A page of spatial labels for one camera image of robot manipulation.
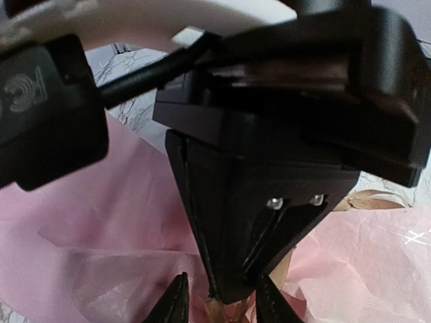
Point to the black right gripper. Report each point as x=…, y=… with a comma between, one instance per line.
x=344, y=85

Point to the beige raffia ribbon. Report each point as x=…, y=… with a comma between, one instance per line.
x=245, y=310

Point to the pink wrapping paper sheet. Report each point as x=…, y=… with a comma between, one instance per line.
x=102, y=244

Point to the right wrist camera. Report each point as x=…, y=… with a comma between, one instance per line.
x=53, y=121

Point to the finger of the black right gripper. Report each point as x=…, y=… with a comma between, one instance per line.
x=199, y=173
x=269, y=206

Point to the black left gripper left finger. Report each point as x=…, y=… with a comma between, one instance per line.
x=173, y=305

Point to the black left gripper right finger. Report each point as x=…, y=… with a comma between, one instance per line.
x=271, y=306

